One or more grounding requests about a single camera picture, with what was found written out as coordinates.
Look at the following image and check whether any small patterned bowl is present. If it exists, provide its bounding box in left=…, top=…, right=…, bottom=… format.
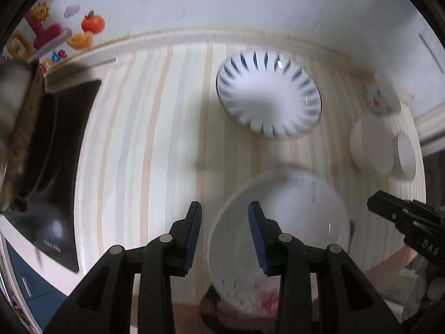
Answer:
left=364, top=78, right=402, bottom=116

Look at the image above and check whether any plain white bowl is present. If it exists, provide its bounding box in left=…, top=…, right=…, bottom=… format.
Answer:
left=348, top=113, right=400, bottom=178

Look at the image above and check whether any striped cat print tablecloth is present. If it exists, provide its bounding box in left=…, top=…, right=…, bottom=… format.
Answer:
left=73, top=38, right=428, bottom=334

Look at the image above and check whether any blue cabinet drawer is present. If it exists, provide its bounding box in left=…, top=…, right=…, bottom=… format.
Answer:
left=0, top=237, right=66, bottom=324

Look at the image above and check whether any white bowl blue rim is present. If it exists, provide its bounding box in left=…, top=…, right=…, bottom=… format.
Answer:
left=392, top=129, right=418, bottom=180

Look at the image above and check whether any fruit wall sticker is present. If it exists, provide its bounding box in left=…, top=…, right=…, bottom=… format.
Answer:
left=7, top=0, right=107, bottom=73

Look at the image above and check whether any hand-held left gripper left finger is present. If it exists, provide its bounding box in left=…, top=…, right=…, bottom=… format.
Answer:
left=43, top=201, right=203, bottom=334

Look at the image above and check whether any steel wok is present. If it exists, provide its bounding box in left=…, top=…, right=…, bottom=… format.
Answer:
left=0, top=61, right=58, bottom=213

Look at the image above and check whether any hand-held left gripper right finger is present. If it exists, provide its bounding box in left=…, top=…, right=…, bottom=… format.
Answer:
left=248, top=201, right=404, bottom=334

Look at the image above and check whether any blue striped plate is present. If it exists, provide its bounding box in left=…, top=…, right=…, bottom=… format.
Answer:
left=216, top=49, right=323, bottom=141

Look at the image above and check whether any black induction cooktop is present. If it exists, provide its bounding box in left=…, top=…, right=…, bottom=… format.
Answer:
left=3, top=79, right=102, bottom=274

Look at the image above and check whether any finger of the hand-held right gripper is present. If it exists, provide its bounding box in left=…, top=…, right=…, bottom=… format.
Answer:
left=367, top=191, right=406, bottom=230

